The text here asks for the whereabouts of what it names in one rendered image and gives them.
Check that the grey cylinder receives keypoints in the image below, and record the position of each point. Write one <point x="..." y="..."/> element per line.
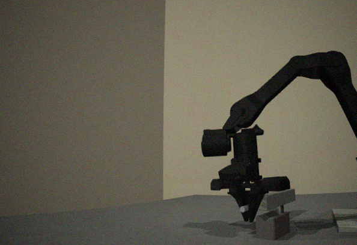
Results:
<point x="245" y="207"/>

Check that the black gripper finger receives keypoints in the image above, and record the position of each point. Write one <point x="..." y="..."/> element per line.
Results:
<point x="254" y="200"/>
<point x="242" y="200"/>

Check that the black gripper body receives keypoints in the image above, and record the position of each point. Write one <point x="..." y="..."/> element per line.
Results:
<point x="259" y="184"/>

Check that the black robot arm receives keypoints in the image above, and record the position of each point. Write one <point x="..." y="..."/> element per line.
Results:
<point x="331" y="68"/>

